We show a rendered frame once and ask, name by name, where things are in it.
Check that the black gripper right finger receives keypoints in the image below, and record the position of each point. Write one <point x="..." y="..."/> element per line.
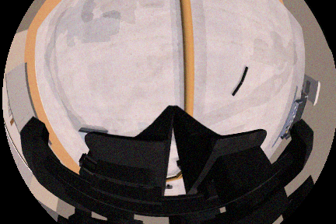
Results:
<point x="198" y="147"/>

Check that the long tan scraper with grey crossbar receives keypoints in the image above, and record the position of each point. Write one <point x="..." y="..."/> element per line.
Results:
<point x="178" y="176"/>

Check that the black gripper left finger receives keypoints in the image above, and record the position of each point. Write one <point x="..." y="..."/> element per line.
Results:
<point x="150" y="149"/>

